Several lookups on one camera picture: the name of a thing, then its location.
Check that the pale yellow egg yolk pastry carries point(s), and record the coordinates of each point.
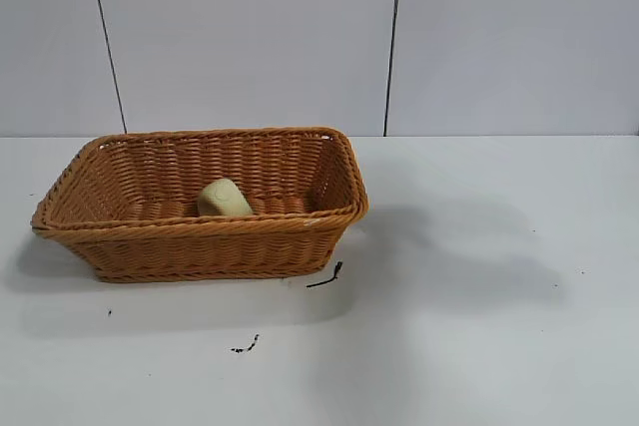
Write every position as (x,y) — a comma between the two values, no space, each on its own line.
(224,199)

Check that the brown woven wicker basket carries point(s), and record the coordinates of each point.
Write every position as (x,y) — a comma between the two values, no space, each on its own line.
(199,246)

